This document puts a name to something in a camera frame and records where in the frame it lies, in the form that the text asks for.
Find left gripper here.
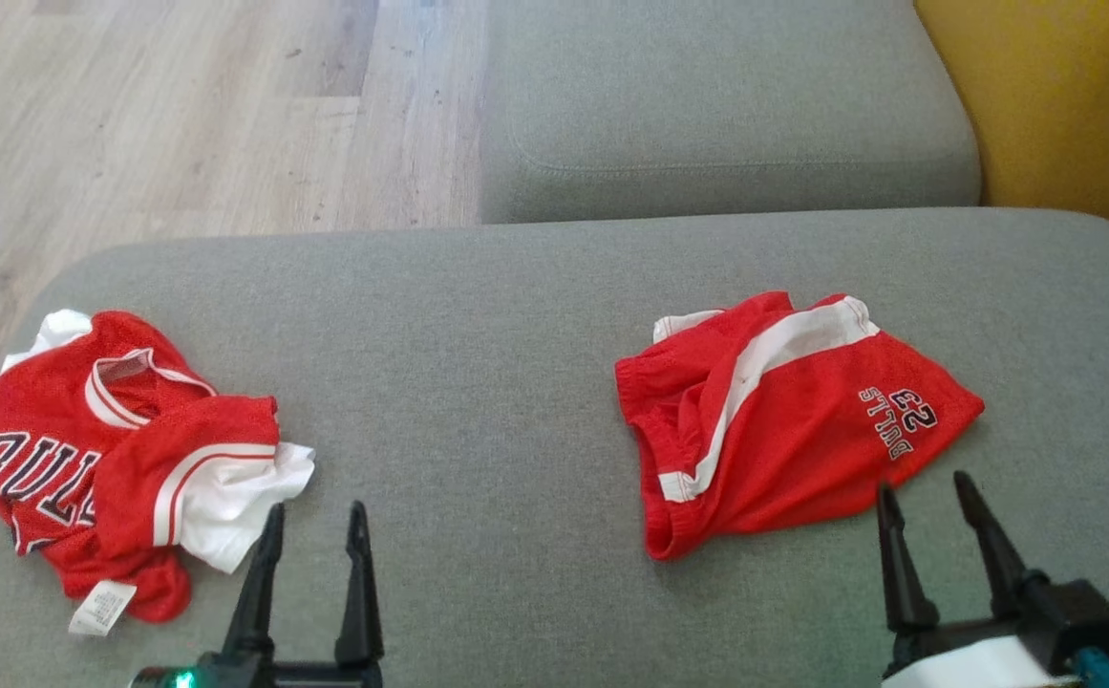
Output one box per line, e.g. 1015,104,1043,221
131,500,386,688

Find grey sofa seat cushion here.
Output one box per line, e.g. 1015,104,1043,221
480,0,983,226

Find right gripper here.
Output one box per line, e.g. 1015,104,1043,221
875,470,1109,688

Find red white basketball shorts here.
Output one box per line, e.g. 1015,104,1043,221
614,290,986,563

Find wide yellow sofa backrest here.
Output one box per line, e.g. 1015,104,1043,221
914,0,1109,251

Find red white basketball jersey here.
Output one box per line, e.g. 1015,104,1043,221
0,308,317,638

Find large grey ottoman cushion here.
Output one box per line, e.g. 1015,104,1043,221
0,207,1109,688

